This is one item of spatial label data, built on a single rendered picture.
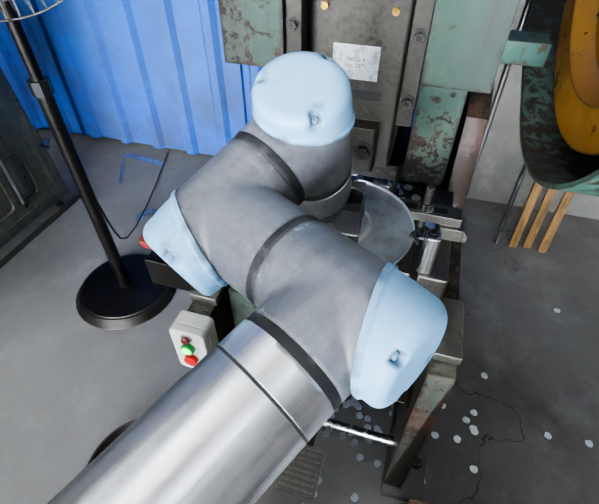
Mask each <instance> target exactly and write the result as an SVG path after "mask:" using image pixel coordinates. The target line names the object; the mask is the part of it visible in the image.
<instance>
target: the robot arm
mask: <svg viewBox="0 0 599 504"><path fill-rule="evenodd" d="M251 96H252V105H251V109H252V114H253V118H252V119H251V120H250V121H249V122H248V123H247V124H246V125H245V126H243V127H242V128H241V129H240V130H239V131H238V132H237V133H236V136H235V137H234V138H233V139H231V140H230V141H229V142H228V143H227V144H226V145H225V146H224V147H223V148H222V149H221V150H220V151H219V152H218V153H217V154H216V155H215V156H213V157H212V158H211V159H210V160H209V161H208V162H207V163H206V164H205V165H204V166H203V167H202V168H201V169H200V170H199V171H198V172H197V173H196V174H194V175H193V176H192V177H191V178H190V179H189V180H188V181H187V182H186V183H185V184H184V185H183V186H182V187H181V188H180V189H179V190H178V189H176V190H174V191H173V192H172V193H171V197H170V198H169V199H168V200H167V201H166V202H165V203H164V204H163V205H162V206H161V207H160V208H159V209H158V211H157V212H156V213H155V215H154V216H153V217H152V218H151V219H150V220H149V221H148V222H147V223H146V225H145V227H144V230H143V237H144V240H145V242H146V243H147V245H148V246H149V247H150V248H151V249H152V250H153V251H155V252H156V253H157V254H158V255H159V256H160V257H161V258H162V259H163V260H164V261H165V262H166V263H167V264H169V265H170V266H171V267H172V268H173V269H174V270H175V271H176V272H177V273H178V274H179V275H180V276H182V277H183V278H184V279H185V280H186V281H187V282H188V283H189V284H190V285H191V286H193V287H194V288H195V289H196V290H197V291H198V292H199V293H201V294H202V295H205V296H211V295H213V294H215V293H216V292H217V291H218V290H219V289H220V288H221V287H223V286H227V285H228V284H229V285H230V286H232V287H233V288H234V289H235V290H236V291H238V292H239V293H240V294H241V295H242V296H243V297H245V298H246V299H247V300H248V301H249V302H251V303H252V305H254V306H255V307H256V309H255V310H254V311H253V312H252V314H251V315H250V316H249V317H248V318H247V319H244V320H243V321H242V322H241V323H240V324H239V325H238V326H237V327H236V328H235V329H233V330H232V331H231V332H230V333H229V334H228V335H227V336H226V337H225V338H224V339H223V340H222V341H221V342H219V343H218V344H217V345H216V346H215V347H214V348H213V349H212V350H211V351H210V352H209V353H208V354H207V355H206V356H204V357H203V358H202V359H201V360H200V361H199V362H198V363H197V364H196V365H195V366H194V367H193V368H192V369H191V370H189V371H188V372H187V373H186V374H185V375H184V376H183V377H182V378H181V379H180V380H179V381H178V382H177V383H175V384H174V385H173V386H172V387H171V388H170V389H169V390H168V391H167V392H166V393H165V394H164V395H163V396H162V397H160V398H159V399H158V400H157V401H156V402H155V403H154V404H153V405H152V406H151V407H150V408H149V409H148V410H147V411H145V412H144V413H143V414H142V415H141V416H140V417H139V418H138V419H137V420H136V421H135V422H134V423H133V424H131V425H130V426H129V427H128V428H127V429H126V430H125V431H124V432H123V433H122V434H121V435H120V436H119V437H118V438H116V439H115V440H114V441H113V442H112V443H111V444H110V445H109V446H108V447H107V448H106V449H105V450H104V451H102V452H101V453H100V454H99V455H98V456H97V457H96V458H95V459H94V460H93V461H92V462H91V463H90V464H89V465H87V466H86V467H85V468H84V469H83V470H82V471H81V472H80V473H79V474H78V475H77V476H76V477H75V478H74V479H72V480H71V481H70V482H69V483H68V484H67V485H66V486H65V487H64V488H63V489H62V490H61V491H60V492H58V493H57V494H56V495H55V496H54V497H53V498H52V499H51V500H50V501H49V502H48V503H47V504H254V503H255V502H256V501H257V500H258V499H259V498H260V497H261V495H262V494H263V493H264V492H265V491H266V490H267V488H268V487H269V486H270V485H271V484H272V483H273V482H274V480H275V479H276V478H277V477H278V476H279V475H280V474H281V472H282V471H283V470H284V469H285V468H286V467H287V466H288V464H289V463H290V462H291V461H292V460H293V459H294V458H295V456H296V455H297V454H298V453H299V452H300V451H301V450H302V448H303V447H304V446H305V445H306V444H307V443H308V442H309V440H310V439H311V438H312V437H313V436H314V435H315V434H316V432H317V431H318V430H319V429H320V428H321V427H322V426H323V424H324V423H325V422H326V421H327V420H328V419H329V417H330V416H331V415H332V414H333V413H334V411H335V410H336V409H337V408H338V407H339V406H340V405H341V404H342V403H343V402H344V401H345V399H346V398H347V397H348V396H349V395H350V394H352V395H353V396H354V397H355V398H356V399H358V400H359V399H362V400H364V401H365V402H366V403H367V404H369V405H370V406H372V407H374V408H385V407H388V406H389V405H391V404H393V403H394V402H395V401H396V400H398V398H399V397H400V396H401V395H402V393H403V392H404V391H406V390H408V388H409V387H410V386H411V385H412V384H413V383H414V381H415V380H416V379H417V378H418V376H419V375H420V374H421V372H422V371H423V370H424V368H425V367H426V365H427V364H428V362H429V361H430V359H431V358H432V356H433V354H434V353H435V351H436V349H437V348H438V346H439V344H440V342H441V340H442V338H443V335H444V333H445V330H446V326H447V311H446V308H445V306H444V304H443V303H442V301H441V300H440V299H439V298H438V297H437V296H435V295H434V294H432V293H431V292H430V291H428V290H427V289H425V288H424V287H422V286H421V285H420V284H418V283H417V282H415V281H414V280H412V279H411V278H410V277H408V276H407V275H405V274H404V273H402V272H401V271H400V270H398V267H397V265H396V264H395V263H393V262H391V261H390V262H386V261H385V260H383V259H381V258H380V257H378V256H377V255H375V254H373V253H372V252H370V251H369V250H367V249H365V248H364V247H362V246H361V245H359V244H358V239H359V234H360V228H361V222H362V217H364V212H365V201H366V195H364V194H365V187H366V182H361V181H353V180H351V167H352V130H353V126H354V122H355V113H354V109H353V101H352V92H351V85H350V81H349V78H348V76H347V74H346V72H345V71H344V70H343V68H342V67H341V66H340V65H339V64H338V63H336V62H335V61H334V60H333V59H332V58H328V57H326V56H325V55H322V54H319V53H315V52H308V51H299V52H292V53H288V54H284V55H282V56H279V57H277V58H275V59H274V60H272V61H270V62H269V63H268V64H266V65H265V66H264V67H263V68H262V69H261V71H260V72H259V73H258V75H257V77H256V80H255V82H254V85H253V88H252V93H251Z"/></svg>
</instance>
